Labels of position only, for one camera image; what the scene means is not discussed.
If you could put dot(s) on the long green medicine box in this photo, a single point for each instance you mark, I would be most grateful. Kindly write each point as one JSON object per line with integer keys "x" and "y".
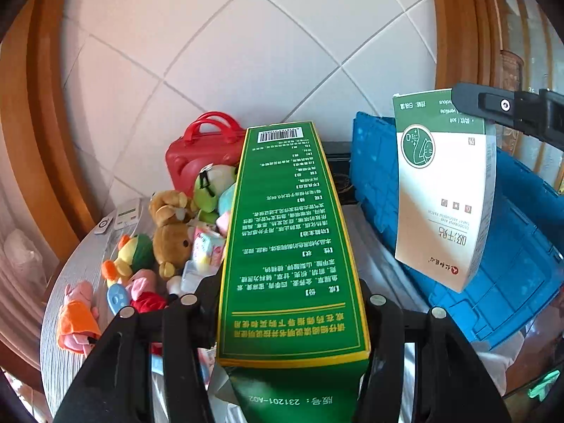
{"x": 286, "y": 251}

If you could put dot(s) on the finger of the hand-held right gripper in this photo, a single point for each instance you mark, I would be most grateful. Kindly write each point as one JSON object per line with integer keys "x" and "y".
{"x": 528, "y": 110}

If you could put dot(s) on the red toy suitcase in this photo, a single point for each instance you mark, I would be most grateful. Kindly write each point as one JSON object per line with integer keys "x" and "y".
{"x": 185, "y": 163}

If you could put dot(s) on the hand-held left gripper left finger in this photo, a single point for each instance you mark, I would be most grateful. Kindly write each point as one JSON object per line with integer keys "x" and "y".
{"x": 189, "y": 317}

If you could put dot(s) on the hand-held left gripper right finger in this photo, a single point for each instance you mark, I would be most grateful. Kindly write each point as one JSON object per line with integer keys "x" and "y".
{"x": 387, "y": 330}

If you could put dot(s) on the small white remote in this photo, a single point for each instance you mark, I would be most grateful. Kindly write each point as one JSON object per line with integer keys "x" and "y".
{"x": 105, "y": 224}

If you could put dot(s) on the green cloth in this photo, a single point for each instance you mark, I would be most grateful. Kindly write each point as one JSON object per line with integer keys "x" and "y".
{"x": 544, "y": 385}

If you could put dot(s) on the small pink pig plush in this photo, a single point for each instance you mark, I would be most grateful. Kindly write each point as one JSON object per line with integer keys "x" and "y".
{"x": 143, "y": 280}

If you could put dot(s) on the white striped tablecloth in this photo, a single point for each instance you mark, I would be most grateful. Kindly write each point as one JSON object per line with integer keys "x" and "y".
{"x": 379, "y": 264}

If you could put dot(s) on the tan bear plush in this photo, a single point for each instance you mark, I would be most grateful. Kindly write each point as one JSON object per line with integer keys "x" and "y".
{"x": 169, "y": 207}

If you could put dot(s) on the pink pastel toy box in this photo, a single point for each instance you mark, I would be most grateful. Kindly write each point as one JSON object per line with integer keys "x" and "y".
{"x": 207, "y": 246}

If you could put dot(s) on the pink pig plush orange dress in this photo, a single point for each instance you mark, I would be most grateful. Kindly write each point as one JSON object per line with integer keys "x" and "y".
{"x": 77, "y": 317}

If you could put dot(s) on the brown bear plush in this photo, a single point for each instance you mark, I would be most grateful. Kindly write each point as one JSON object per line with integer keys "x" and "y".
{"x": 174, "y": 246}

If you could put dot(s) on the pink pig plush teal hat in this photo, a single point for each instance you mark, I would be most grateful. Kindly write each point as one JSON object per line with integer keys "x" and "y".
{"x": 227, "y": 198}

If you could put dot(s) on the small blue toy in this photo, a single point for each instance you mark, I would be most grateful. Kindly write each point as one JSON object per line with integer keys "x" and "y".
{"x": 118, "y": 299}

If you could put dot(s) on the wooden glass door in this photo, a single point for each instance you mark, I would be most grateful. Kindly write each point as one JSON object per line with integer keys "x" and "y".
{"x": 458, "y": 17}

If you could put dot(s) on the green frog plush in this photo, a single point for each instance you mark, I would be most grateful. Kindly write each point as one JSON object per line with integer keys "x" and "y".
{"x": 211, "y": 189}

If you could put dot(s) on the white and green box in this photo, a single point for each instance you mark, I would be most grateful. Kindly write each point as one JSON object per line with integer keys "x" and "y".
{"x": 440, "y": 211}

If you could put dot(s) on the blue plastic storage crate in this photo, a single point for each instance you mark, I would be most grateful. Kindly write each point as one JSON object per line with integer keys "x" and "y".
{"x": 520, "y": 282}

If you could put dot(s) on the wooden door frame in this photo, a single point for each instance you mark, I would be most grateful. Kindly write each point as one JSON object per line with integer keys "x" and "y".
{"x": 44, "y": 97}

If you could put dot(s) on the translucent plastic bag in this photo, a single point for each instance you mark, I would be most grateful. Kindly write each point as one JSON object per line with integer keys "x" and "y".
{"x": 22, "y": 260}

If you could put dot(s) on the yellow duck plush green hat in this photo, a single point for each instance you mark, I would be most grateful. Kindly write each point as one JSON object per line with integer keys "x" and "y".
{"x": 127, "y": 251}

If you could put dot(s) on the white electronic device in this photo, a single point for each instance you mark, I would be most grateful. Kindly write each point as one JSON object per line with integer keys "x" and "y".
{"x": 128, "y": 213}

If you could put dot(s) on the floral patterned cloth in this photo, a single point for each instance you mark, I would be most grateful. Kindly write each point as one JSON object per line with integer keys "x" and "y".
{"x": 511, "y": 79}

